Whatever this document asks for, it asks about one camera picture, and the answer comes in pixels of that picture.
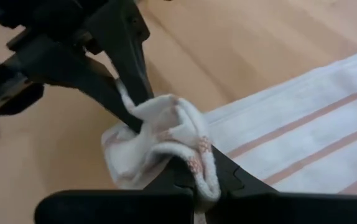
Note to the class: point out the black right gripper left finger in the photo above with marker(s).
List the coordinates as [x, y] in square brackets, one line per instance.
[119, 208]

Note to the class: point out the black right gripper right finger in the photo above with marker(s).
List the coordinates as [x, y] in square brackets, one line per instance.
[275, 208]

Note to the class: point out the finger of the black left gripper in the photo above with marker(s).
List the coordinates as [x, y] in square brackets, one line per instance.
[128, 46]
[79, 74]

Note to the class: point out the white striped towel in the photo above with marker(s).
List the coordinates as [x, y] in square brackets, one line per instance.
[290, 118]

